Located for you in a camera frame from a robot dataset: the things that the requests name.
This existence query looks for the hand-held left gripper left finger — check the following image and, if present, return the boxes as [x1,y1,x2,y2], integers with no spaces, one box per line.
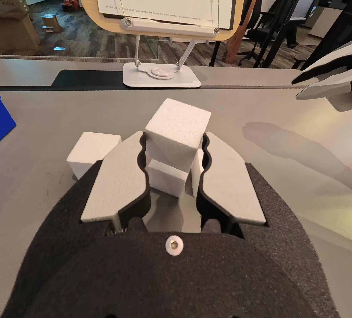
[80,131,151,233]

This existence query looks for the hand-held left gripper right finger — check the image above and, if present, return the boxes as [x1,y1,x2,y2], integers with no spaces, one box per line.
[197,131,267,234]

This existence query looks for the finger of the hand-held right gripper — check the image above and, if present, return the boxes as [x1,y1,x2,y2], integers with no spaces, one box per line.
[296,72,352,112]
[291,46,352,85]

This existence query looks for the white foam cube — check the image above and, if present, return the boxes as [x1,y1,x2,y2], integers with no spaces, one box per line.
[145,98,212,173]
[67,132,122,180]
[190,148,204,197]
[147,158,191,198]

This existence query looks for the black desk legs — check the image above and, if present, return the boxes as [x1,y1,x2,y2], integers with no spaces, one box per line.
[253,0,334,69]

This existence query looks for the black office chair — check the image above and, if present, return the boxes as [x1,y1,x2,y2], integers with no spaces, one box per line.
[238,0,278,67]

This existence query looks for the wooden board document stand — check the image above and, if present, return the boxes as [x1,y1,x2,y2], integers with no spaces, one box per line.
[74,0,250,88]

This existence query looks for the blue plastic bin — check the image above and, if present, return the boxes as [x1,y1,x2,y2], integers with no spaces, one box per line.
[0,96,16,141]

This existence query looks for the orange floor tool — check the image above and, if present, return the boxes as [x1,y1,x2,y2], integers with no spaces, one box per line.
[61,0,81,12]

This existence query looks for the wooden building post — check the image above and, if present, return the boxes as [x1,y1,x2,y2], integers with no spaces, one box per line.
[224,0,268,64]

